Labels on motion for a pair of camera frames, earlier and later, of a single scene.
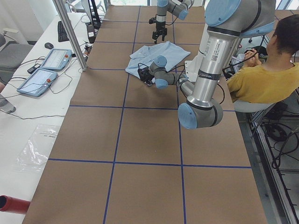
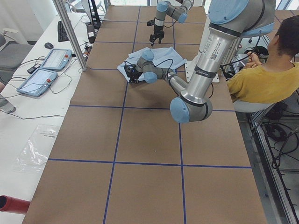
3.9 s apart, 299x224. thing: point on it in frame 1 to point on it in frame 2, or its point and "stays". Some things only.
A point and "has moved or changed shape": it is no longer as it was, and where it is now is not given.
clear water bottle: x=5 y=106 stays
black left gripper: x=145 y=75 to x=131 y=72
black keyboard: x=62 y=35 stays
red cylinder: x=13 y=205 stays
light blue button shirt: x=143 y=57 has moved or changed shape
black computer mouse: x=48 y=45 stays
